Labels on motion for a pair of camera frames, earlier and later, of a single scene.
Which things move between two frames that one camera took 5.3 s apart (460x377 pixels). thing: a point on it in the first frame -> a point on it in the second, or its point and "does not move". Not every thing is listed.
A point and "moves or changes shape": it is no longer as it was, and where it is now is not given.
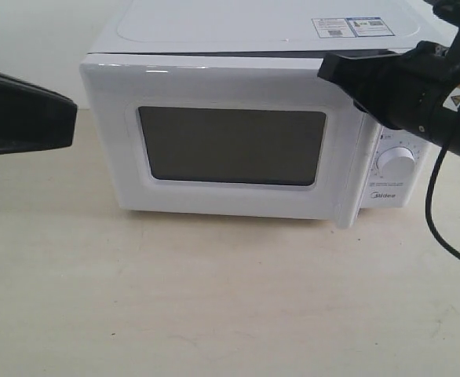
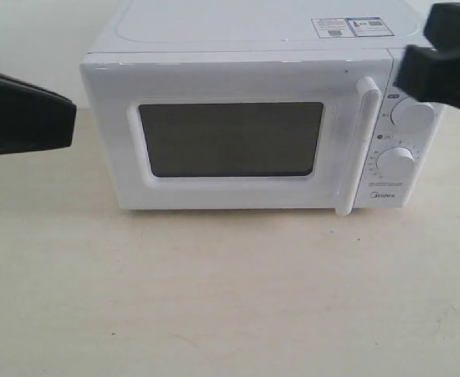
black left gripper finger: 16,115 does not move
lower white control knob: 396,163 does not move
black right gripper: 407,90 -> 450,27
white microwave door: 227,133 moves or changes shape
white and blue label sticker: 335,27 does not move
